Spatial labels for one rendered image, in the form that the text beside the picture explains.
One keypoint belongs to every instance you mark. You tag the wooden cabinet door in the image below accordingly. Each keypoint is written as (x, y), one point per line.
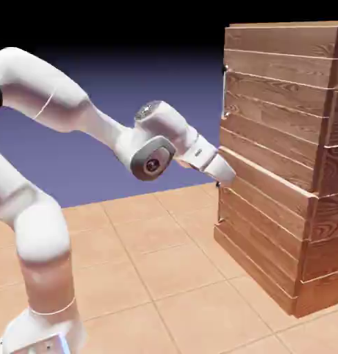
(262, 221)
(273, 116)

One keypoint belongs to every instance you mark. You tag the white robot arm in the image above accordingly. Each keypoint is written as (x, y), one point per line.
(47, 91)

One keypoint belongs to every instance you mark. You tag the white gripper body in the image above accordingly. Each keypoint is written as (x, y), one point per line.
(220, 169)

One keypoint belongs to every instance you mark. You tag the wooden cabinet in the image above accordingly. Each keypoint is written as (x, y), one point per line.
(323, 221)

